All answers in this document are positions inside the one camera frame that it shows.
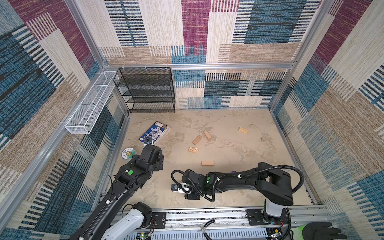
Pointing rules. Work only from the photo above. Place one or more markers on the plain wood block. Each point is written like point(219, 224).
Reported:
point(197, 140)
point(206, 133)

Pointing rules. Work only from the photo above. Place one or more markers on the black green gloved hand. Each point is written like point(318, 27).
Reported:
point(317, 231)

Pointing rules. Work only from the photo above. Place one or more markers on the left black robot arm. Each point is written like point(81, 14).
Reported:
point(130, 177)

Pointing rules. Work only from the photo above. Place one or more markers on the aluminium front rail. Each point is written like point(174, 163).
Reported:
point(209, 224)

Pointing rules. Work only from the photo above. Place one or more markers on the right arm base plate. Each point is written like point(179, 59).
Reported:
point(256, 217)

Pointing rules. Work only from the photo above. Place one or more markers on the wood block numbered 72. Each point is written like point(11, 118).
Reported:
point(207, 163)

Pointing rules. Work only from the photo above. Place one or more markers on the far wood block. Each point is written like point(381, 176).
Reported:
point(245, 131)

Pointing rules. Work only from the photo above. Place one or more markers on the plain wood block right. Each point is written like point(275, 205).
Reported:
point(206, 133)

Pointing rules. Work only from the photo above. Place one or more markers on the white wire basket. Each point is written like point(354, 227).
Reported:
point(84, 118)

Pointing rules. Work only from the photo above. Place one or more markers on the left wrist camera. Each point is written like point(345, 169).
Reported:
point(148, 140)

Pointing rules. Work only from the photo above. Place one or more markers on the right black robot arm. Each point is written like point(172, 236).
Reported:
point(276, 183)

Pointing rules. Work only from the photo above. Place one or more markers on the cow picture wood block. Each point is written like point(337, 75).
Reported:
point(193, 150)

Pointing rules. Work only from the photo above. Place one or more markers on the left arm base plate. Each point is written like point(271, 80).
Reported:
point(155, 220)

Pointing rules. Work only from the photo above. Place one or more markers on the plain wood block left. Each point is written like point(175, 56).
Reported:
point(197, 140)

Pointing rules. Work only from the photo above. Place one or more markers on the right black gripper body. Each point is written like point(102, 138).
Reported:
point(195, 193)

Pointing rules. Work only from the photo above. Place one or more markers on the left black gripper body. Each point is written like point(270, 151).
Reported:
point(159, 165)

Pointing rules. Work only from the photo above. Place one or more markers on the blue comic book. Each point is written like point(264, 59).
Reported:
point(158, 131)

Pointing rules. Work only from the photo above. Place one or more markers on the black wire shelf rack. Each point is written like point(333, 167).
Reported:
point(147, 90)

